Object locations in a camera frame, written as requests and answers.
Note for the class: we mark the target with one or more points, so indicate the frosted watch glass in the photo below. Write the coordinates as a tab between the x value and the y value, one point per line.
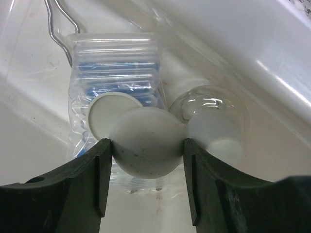
147	142
106	109

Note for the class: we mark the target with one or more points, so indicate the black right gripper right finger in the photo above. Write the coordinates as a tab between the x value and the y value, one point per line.
225	200

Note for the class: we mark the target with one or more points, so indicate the metal crucible tongs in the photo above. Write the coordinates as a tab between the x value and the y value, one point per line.
62	21

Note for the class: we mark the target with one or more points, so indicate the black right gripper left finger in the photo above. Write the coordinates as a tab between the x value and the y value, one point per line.
69	199

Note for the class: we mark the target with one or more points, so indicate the white plastic bin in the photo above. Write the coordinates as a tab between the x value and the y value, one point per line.
260	50

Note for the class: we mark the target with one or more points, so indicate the clear bag of syringes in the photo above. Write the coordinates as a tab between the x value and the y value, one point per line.
110	62

